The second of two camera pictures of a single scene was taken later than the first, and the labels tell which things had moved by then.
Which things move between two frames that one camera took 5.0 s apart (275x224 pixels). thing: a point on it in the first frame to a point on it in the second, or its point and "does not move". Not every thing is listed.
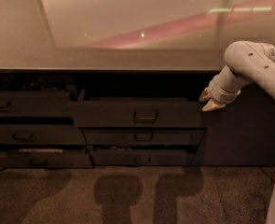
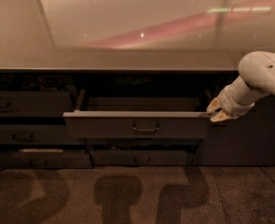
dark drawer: x=35 y=134 does not move
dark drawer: x=138 y=113 to x=136 y=124
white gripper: x=219 y=92 to x=231 y=104
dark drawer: x=39 y=161 does not move
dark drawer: x=142 y=136 does not move
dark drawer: x=142 y=158 does not move
